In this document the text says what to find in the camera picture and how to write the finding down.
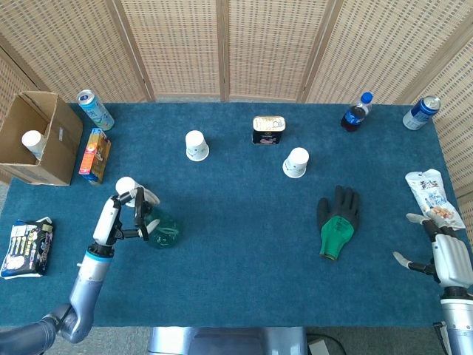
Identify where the blue tablecloth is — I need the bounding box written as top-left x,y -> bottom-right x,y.
0,102 -> 473,328

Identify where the brown cardboard box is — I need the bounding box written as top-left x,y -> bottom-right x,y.
0,90 -> 84,187

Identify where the orange snack box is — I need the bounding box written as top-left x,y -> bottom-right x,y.
78,127 -> 112,186

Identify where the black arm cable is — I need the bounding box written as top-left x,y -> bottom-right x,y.
432,321 -> 450,355

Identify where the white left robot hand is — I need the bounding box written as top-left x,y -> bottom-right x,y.
86,186 -> 160,258

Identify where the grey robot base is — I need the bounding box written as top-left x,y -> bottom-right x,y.
146,326 -> 308,355

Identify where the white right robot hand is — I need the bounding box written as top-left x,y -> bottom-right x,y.
392,212 -> 473,300

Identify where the green transparent bottle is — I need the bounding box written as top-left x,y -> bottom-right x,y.
133,186 -> 183,251

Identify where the black luncheon meat tin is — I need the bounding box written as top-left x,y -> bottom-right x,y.
251,115 -> 287,146

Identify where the Pepsi cola plastic bottle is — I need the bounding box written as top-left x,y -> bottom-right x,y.
340,91 -> 374,133

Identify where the grey floor box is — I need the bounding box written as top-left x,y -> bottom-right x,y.
306,338 -> 333,355

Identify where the dark blue drink can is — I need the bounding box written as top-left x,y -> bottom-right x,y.
402,95 -> 443,131

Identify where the paper cup with green flower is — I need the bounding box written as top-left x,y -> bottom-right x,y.
184,129 -> 211,162
282,146 -> 310,179

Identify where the green and grey work glove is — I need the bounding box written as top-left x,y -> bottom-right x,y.
316,185 -> 361,262

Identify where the plain white paper cup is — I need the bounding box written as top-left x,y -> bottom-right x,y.
21,129 -> 48,160

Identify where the white snack bag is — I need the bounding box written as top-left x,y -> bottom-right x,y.
404,169 -> 467,231

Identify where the dark snack packet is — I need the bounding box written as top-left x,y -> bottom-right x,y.
0,217 -> 55,280

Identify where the tall light blue drink can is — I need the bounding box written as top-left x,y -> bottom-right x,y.
76,89 -> 115,132

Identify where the paper cup with blue flower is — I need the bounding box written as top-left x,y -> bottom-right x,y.
115,176 -> 162,208

